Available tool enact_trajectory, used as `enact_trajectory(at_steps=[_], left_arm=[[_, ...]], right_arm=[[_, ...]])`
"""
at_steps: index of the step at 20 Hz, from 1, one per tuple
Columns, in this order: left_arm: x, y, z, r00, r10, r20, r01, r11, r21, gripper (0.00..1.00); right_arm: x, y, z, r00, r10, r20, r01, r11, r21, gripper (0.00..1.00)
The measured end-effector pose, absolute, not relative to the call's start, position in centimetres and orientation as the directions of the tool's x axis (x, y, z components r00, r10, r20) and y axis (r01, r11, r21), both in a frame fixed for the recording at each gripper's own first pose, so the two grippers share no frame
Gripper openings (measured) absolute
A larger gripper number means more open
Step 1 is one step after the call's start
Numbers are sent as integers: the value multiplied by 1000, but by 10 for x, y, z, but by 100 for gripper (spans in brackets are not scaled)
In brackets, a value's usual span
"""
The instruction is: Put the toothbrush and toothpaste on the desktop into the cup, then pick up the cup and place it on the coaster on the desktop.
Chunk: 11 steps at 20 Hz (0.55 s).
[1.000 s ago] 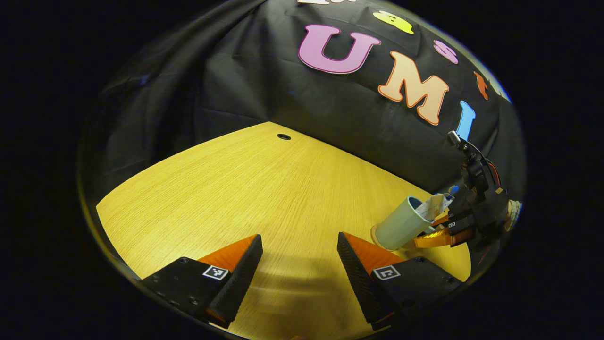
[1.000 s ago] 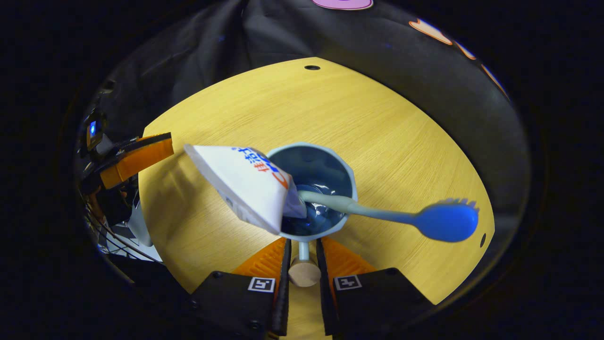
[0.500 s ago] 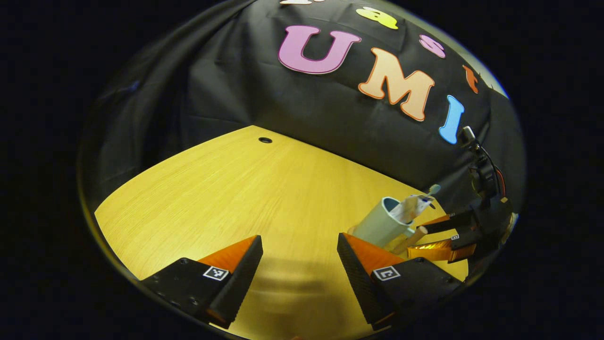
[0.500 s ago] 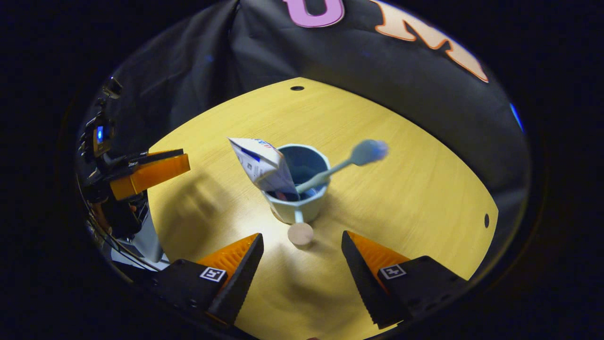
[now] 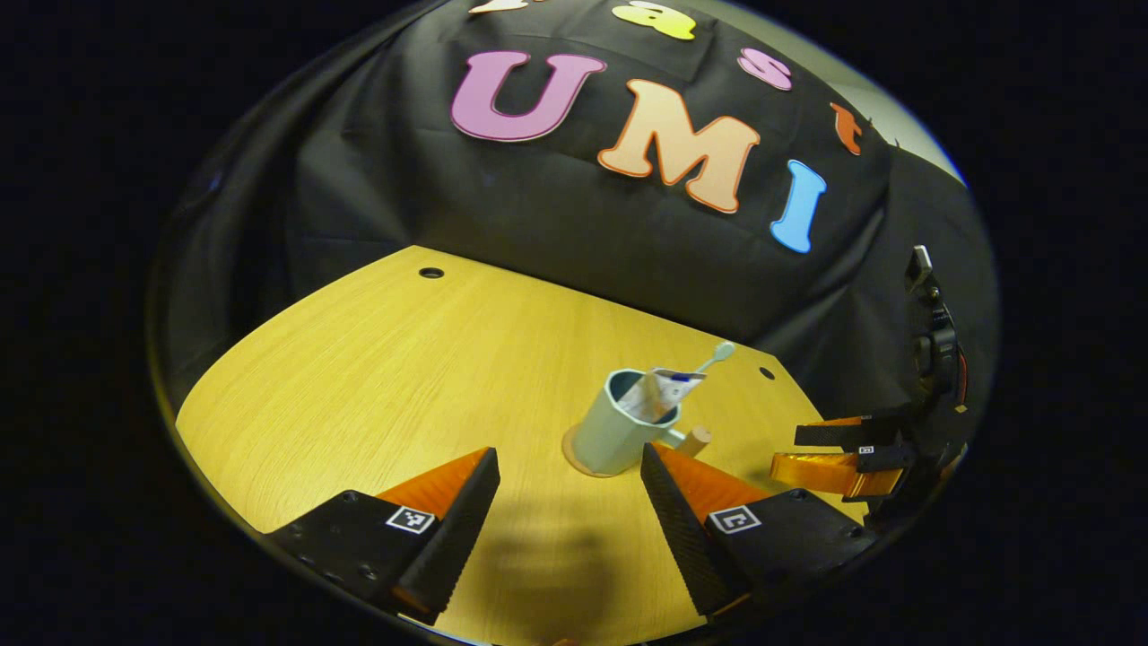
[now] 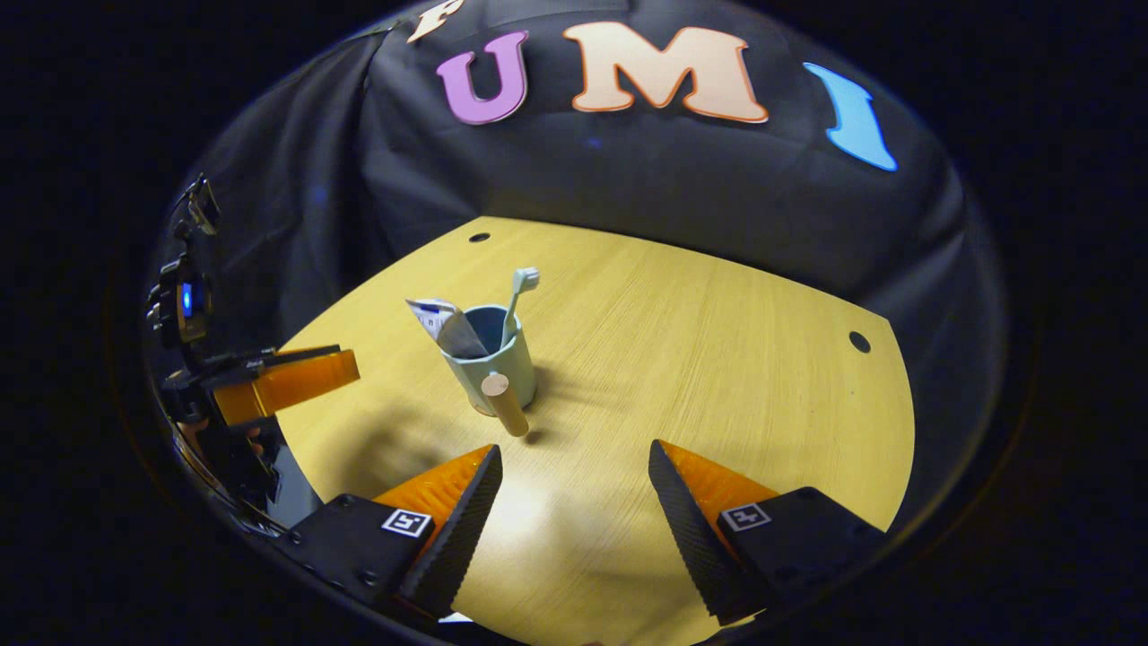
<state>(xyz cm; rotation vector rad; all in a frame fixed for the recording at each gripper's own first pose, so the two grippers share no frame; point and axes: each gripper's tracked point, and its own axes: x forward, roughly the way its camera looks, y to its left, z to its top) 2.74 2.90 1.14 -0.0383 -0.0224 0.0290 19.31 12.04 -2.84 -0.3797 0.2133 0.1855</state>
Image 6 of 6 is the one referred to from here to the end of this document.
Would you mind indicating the white toothpaste tube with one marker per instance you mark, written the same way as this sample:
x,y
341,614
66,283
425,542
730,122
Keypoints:
x,y
453,332

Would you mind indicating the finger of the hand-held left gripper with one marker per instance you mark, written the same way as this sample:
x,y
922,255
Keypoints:
x,y
296,381

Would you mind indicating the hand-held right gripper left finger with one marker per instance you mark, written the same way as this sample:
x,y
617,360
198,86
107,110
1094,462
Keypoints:
x,y
466,538

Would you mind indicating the black backdrop cloth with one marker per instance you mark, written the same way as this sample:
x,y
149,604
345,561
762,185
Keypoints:
x,y
628,179

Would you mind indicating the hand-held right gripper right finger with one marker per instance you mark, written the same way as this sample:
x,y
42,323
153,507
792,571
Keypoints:
x,y
691,538

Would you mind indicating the pale green toothbrush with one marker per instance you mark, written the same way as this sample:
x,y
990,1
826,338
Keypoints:
x,y
525,280

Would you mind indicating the yellow wooden desktop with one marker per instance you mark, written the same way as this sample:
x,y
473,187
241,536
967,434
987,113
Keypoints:
x,y
717,395

